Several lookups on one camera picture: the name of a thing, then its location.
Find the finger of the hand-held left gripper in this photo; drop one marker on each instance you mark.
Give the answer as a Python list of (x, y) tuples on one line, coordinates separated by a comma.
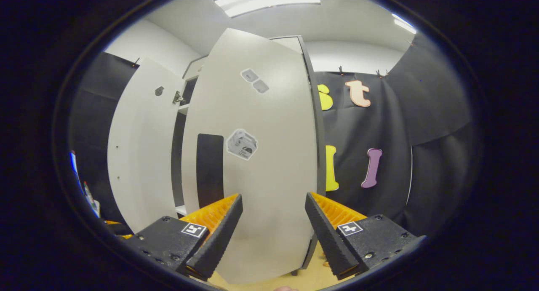
[(116, 228)]

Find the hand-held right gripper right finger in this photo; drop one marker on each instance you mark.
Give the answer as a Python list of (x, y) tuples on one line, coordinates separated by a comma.
[(332, 240)]

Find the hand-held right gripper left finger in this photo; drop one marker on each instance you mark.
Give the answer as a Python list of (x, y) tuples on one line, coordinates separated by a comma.
[(217, 240)]

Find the white cabinet door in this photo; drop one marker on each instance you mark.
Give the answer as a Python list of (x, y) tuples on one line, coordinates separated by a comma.
[(273, 177), (139, 148)]

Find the white and grey cabinet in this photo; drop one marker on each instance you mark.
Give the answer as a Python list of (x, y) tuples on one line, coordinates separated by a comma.
[(178, 156)]

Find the metal door hinge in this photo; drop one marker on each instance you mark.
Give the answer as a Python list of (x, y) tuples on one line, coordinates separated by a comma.
[(179, 98)]

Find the colourful printed board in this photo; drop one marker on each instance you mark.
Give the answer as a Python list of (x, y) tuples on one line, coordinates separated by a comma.
[(88, 194)]

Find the black backdrop cloth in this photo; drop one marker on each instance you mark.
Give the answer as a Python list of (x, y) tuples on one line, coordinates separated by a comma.
[(92, 114), (421, 114)]

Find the ceiling light panel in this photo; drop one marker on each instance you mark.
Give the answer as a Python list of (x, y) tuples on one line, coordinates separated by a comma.
[(269, 0), (404, 24)]

